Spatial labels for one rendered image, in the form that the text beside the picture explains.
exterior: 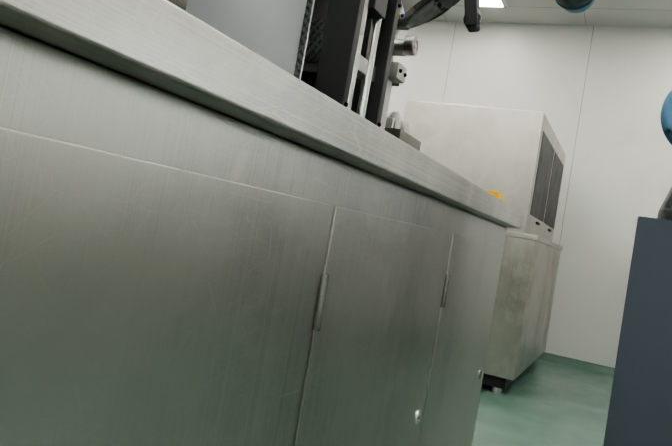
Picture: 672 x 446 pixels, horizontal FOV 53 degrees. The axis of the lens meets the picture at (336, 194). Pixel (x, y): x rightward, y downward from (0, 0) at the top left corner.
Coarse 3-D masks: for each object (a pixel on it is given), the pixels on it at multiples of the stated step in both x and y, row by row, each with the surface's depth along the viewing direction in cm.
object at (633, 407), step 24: (648, 240) 113; (648, 264) 113; (648, 288) 112; (624, 312) 114; (648, 312) 112; (624, 336) 113; (648, 336) 112; (624, 360) 113; (648, 360) 111; (624, 384) 112; (648, 384) 111; (624, 408) 112; (648, 408) 110; (624, 432) 111; (648, 432) 110
